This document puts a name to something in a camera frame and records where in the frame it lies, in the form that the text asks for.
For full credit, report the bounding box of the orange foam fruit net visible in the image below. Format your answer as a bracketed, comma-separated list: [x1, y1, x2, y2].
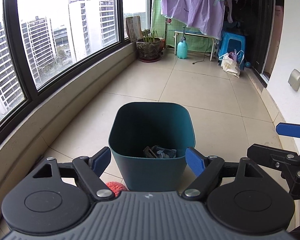
[106, 181, 128, 197]

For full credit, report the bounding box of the white blue tissue pack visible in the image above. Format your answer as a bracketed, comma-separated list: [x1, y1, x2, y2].
[143, 146, 177, 159]

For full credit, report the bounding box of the dark teal trash bin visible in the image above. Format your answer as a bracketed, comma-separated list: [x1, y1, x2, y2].
[108, 102, 196, 192]

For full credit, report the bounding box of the white tote bag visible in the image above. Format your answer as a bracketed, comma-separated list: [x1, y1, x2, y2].
[218, 50, 245, 78]

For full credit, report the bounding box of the blue plastic stool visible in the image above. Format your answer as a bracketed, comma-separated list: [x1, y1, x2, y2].
[217, 31, 246, 70]

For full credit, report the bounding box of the teal spray bottle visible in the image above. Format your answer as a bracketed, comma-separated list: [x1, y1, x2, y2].
[177, 26, 188, 59]

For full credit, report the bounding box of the potted plant brown pot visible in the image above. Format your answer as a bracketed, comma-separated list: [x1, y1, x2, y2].
[136, 30, 162, 63]

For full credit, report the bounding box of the white low bench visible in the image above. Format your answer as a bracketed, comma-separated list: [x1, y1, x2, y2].
[173, 30, 216, 61]

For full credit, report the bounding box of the brown board on sill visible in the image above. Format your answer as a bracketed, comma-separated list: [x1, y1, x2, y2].
[126, 15, 143, 42]

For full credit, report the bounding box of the purple hanging raincoat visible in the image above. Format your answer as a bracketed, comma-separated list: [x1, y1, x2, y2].
[160, 0, 233, 40]

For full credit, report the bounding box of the grey wall socket cover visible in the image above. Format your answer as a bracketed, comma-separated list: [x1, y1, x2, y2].
[288, 69, 300, 91]

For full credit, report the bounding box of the black window frame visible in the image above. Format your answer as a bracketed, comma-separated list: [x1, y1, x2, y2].
[0, 0, 152, 145]

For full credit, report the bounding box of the black power cable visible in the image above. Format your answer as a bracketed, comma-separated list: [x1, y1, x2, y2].
[192, 45, 210, 66]

